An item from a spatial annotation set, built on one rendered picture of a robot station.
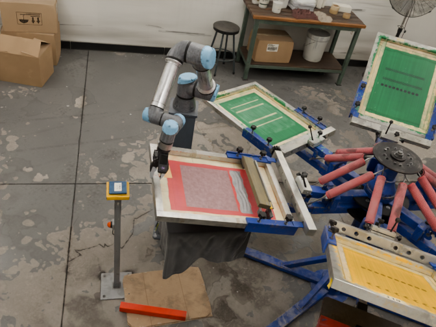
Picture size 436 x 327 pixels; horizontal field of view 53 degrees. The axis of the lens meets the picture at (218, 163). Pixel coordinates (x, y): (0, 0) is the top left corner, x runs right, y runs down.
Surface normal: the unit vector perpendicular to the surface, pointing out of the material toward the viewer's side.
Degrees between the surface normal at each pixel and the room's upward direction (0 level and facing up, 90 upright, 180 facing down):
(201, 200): 9
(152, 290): 2
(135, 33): 90
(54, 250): 0
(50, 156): 0
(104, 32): 90
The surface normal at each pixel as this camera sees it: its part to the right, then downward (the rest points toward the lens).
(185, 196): 0.30, -0.75
